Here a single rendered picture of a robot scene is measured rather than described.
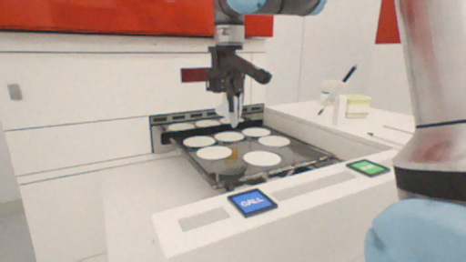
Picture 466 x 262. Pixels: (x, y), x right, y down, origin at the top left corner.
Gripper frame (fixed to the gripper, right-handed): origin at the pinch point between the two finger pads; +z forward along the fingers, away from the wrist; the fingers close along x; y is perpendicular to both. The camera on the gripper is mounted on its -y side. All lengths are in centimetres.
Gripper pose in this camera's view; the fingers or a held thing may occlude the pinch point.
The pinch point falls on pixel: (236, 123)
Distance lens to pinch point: 71.7
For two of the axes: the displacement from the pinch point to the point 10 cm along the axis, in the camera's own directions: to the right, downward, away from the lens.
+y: -9.3, -1.1, 3.6
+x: -3.8, 2.6, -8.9
